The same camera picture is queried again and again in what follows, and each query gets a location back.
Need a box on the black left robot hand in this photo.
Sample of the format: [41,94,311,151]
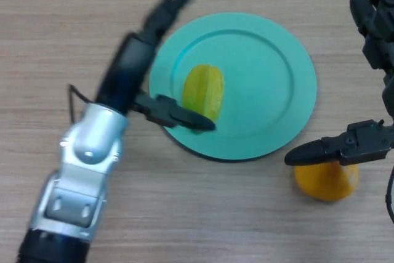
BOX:
[94,0,217,136]

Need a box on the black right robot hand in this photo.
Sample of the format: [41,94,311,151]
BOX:
[284,0,394,167]

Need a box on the yellow-green starfruit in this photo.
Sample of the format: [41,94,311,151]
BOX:
[182,64,225,135]

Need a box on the green round plate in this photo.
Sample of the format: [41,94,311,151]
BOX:
[149,12,318,162]

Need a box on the orange fruit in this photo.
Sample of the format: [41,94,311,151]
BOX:
[294,161,360,203]

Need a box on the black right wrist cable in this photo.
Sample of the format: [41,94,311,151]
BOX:
[384,166,394,224]

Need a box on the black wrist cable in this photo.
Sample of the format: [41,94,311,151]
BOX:
[384,166,394,224]
[67,84,95,123]

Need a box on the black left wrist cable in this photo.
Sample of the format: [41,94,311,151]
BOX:
[67,84,95,123]

